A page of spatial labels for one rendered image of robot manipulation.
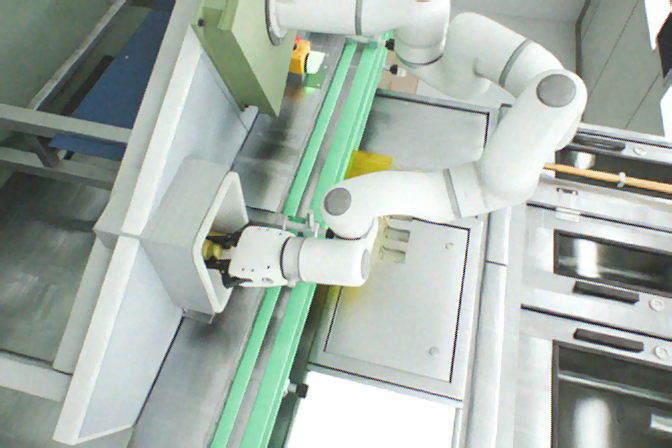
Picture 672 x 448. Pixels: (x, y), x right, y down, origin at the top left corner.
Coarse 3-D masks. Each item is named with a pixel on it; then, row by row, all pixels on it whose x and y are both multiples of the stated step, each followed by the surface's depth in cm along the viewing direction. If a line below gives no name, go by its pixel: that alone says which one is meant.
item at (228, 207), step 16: (224, 192) 86; (240, 192) 94; (224, 208) 97; (240, 208) 97; (208, 224) 82; (224, 224) 102; (240, 224) 101; (224, 256) 103; (208, 272) 101; (208, 288) 88; (224, 288) 99; (224, 304) 98
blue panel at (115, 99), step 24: (168, 0) 151; (144, 24) 144; (144, 48) 138; (120, 72) 133; (144, 72) 133; (96, 96) 128; (120, 96) 128; (96, 120) 123; (120, 120) 123; (72, 144) 119; (96, 144) 119
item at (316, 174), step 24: (360, 48) 139; (336, 72) 133; (360, 72) 133; (336, 96) 128; (360, 96) 128; (336, 120) 124; (312, 144) 119; (336, 144) 119; (312, 168) 115; (336, 168) 115; (312, 192) 111; (288, 216) 108
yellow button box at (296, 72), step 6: (300, 42) 126; (306, 42) 126; (294, 48) 124; (300, 48) 125; (306, 48) 125; (294, 54) 123; (300, 54) 123; (294, 60) 123; (300, 60) 123; (294, 66) 124; (300, 66) 124; (288, 72) 126; (294, 72) 126; (300, 72) 125; (288, 78) 128; (294, 78) 127; (300, 78) 127
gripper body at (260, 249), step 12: (252, 228) 95; (264, 228) 95; (240, 240) 95; (252, 240) 93; (264, 240) 93; (276, 240) 92; (240, 252) 93; (252, 252) 92; (264, 252) 91; (276, 252) 90; (240, 264) 91; (252, 264) 90; (264, 264) 90; (276, 264) 89; (240, 276) 91; (252, 276) 90; (264, 276) 89; (276, 276) 89
